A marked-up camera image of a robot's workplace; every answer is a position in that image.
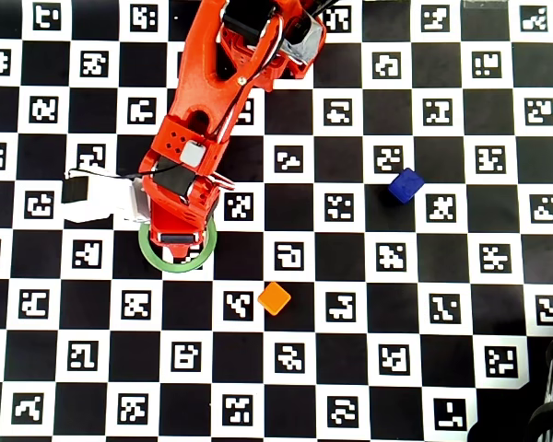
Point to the blue cube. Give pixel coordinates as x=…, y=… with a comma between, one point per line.
x=406, y=185

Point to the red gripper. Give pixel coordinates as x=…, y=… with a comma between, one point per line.
x=174, y=238

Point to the orange cube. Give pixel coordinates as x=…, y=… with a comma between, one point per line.
x=274, y=298

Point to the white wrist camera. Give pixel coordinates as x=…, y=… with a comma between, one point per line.
x=106, y=200

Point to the clear tape strip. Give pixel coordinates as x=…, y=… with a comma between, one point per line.
x=484, y=3

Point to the black white marker checkerboard mat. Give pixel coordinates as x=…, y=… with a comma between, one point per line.
x=239, y=368

